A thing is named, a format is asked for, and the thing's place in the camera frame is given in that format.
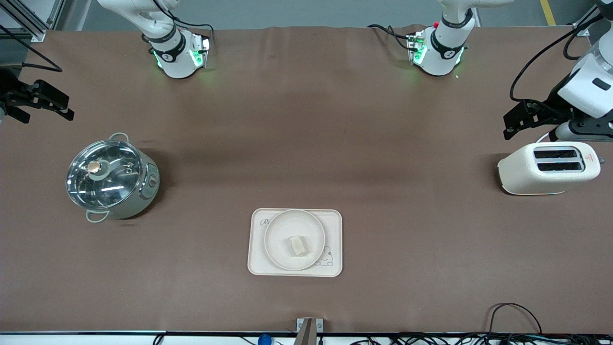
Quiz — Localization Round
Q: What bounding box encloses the white steamed bun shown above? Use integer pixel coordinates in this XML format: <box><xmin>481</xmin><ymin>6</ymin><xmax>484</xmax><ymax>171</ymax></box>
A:
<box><xmin>288</xmin><ymin>235</ymin><xmax>310</xmax><ymax>256</ymax></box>

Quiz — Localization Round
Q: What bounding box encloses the white round plate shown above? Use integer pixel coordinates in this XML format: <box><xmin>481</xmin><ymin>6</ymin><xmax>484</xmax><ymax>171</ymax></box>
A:
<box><xmin>264</xmin><ymin>209</ymin><xmax>327</xmax><ymax>272</ymax></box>

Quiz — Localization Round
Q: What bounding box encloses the cream rabbit print tray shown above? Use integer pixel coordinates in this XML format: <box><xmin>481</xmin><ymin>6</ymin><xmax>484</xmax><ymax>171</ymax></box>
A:
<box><xmin>247</xmin><ymin>207</ymin><xmax>343</xmax><ymax>278</ymax></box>

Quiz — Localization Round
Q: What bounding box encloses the cream two-slot toaster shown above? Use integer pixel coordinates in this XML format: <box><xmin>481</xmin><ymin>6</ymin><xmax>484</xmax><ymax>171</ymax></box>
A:
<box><xmin>497</xmin><ymin>141</ymin><xmax>602</xmax><ymax>196</ymax></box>

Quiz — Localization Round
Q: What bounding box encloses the glass pot lid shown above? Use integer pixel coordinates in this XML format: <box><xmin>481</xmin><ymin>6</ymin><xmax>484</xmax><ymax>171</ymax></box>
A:
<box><xmin>66</xmin><ymin>139</ymin><xmax>144</xmax><ymax>210</ymax></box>

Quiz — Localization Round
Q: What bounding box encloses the steel cooking pot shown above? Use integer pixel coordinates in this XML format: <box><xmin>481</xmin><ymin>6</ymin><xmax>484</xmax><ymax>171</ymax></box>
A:
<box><xmin>66</xmin><ymin>133</ymin><xmax>160</xmax><ymax>224</ymax></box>

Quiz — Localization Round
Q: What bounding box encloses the brown table cover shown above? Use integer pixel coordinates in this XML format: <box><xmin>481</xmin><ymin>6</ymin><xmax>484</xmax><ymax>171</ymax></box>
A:
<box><xmin>0</xmin><ymin>25</ymin><xmax>613</xmax><ymax>335</ymax></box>

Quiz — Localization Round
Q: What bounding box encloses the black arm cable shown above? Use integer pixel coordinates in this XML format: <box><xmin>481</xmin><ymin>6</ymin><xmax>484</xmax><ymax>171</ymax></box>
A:
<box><xmin>367</xmin><ymin>23</ymin><xmax>413</xmax><ymax>50</ymax></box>
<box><xmin>510</xmin><ymin>13</ymin><xmax>605</xmax><ymax>102</ymax></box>
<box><xmin>0</xmin><ymin>24</ymin><xmax>63</xmax><ymax>73</ymax></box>
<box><xmin>152</xmin><ymin>0</ymin><xmax>215</xmax><ymax>48</ymax></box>

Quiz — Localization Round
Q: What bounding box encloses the aluminium frame profile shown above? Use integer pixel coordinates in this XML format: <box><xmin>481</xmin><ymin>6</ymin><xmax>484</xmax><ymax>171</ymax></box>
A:
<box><xmin>0</xmin><ymin>0</ymin><xmax>66</xmax><ymax>43</ymax></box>

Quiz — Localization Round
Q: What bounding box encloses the black looped cable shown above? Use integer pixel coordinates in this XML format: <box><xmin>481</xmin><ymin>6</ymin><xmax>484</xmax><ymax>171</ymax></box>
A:
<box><xmin>488</xmin><ymin>302</ymin><xmax>543</xmax><ymax>336</ymax></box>

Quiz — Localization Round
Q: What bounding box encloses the black cable bundle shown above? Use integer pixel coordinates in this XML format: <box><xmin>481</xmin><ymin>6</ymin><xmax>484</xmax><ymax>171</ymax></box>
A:
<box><xmin>350</xmin><ymin>333</ymin><xmax>613</xmax><ymax>345</ymax></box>

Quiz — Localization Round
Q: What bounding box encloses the grey metal camera bracket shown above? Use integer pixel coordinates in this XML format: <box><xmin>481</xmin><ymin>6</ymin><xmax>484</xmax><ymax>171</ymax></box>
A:
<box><xmin>296</xmin><ymin>317</ymin><xmax>323</xmax><ymax>345</ymax></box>

